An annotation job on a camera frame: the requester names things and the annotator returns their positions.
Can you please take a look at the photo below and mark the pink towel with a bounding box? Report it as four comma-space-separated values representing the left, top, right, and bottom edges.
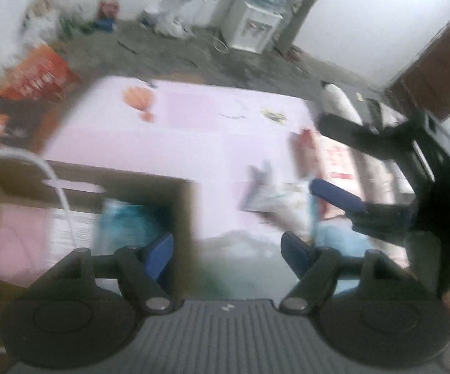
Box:
0, 204, 50, 287

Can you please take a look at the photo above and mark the light blue towel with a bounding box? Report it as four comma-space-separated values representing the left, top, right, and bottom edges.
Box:
313, 218, 409, 268

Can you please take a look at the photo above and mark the white cable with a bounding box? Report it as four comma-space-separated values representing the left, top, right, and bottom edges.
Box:
0, 149, 74, 356

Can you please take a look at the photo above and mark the brown wooden door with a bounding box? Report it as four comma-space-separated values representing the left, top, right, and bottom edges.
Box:
385, 23, 450, 121

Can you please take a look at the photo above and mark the white water dispenser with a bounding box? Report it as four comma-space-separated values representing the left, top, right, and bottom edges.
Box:
220, 0, 288, 54

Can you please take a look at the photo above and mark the red snack box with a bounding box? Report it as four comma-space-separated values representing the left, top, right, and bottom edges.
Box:
94, 0, 120, 33

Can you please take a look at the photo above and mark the red beige wet wipes pack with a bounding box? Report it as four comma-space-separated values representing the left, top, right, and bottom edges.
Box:
290, 128, 364, 198

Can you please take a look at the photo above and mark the brown cardboard box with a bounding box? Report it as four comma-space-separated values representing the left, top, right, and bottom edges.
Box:
0, 160, 210, 373

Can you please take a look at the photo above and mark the white plastic shopping bag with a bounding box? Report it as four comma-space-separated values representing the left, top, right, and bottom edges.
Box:
193, 231, 298, 304

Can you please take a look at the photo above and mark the white tissue pack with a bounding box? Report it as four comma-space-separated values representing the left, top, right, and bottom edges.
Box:
241, 161, 316, 243

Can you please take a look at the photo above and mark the blue white wet wipes pack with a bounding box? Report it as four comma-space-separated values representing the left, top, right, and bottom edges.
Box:
92, 199, 168, 256

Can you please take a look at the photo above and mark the white fringed mattress pad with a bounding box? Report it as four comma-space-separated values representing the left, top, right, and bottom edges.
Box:
319, 81, 413, 196

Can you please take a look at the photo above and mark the orange plastic bag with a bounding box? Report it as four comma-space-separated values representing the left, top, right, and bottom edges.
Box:
0, 44, 80, 101

